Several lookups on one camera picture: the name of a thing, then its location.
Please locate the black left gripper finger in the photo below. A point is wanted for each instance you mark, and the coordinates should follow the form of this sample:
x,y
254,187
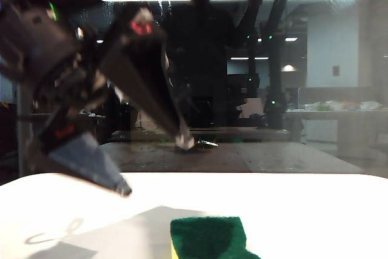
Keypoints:
x,y
82,156
142,71

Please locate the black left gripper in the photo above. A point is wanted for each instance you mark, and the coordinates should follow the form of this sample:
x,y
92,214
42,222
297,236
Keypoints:
x,y
39,46

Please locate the green and yellow sponge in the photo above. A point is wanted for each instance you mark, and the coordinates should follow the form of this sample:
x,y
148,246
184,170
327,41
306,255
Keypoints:
x,y
206,237

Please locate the long white table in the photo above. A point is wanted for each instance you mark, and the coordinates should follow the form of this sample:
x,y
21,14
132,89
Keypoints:
x,y
318,115

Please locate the white plastic bag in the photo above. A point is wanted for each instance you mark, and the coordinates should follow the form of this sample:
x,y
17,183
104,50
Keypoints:
x,y
334,105
369,105

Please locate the large glass pane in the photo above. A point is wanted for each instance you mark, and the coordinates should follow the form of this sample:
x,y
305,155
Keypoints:
x,y
333,28

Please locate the grey window frame post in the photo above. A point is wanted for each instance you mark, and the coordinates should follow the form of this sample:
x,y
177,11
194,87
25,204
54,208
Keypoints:
x,y
23,125

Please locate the small brown wall plate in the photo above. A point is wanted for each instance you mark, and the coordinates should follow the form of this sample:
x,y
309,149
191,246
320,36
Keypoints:
x,y
335,70

